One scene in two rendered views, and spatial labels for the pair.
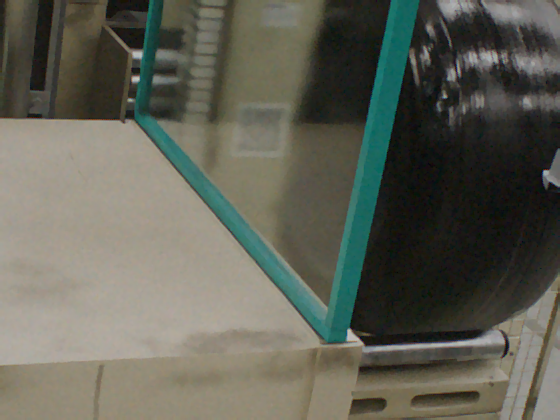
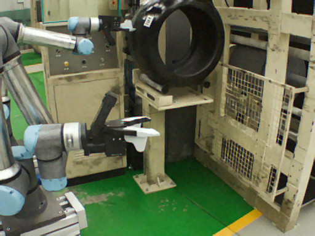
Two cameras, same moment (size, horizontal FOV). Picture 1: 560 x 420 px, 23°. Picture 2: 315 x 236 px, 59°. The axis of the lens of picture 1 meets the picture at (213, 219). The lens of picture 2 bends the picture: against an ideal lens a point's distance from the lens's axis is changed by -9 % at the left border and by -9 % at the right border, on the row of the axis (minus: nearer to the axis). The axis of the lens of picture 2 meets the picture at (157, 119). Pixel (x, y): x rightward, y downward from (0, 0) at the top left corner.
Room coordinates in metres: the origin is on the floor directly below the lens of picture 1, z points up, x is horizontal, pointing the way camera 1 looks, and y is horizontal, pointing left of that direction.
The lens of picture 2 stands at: (1.79, -2.08, 1.38)
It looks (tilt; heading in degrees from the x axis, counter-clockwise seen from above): 22 degrees down; 90
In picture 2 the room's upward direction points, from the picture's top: straight up
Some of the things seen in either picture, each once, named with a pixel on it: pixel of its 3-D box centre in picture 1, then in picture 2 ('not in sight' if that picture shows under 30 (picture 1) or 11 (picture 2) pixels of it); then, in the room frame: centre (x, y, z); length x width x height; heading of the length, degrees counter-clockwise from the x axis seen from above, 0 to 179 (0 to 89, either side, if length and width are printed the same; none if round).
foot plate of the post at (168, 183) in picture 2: not in sight; (154, 179); (1.77, -0.02, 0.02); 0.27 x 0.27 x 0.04; 25
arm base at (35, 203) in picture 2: not in sight; (24, 195); (1.33, -1.27, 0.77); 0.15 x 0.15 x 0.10
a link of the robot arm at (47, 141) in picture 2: not in sight; (45, 139); (1.50, -1.38, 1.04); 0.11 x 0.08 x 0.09; 9
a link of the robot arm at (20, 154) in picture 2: not in sight; (16, 167); (1.33, -1.28, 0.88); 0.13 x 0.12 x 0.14; 99
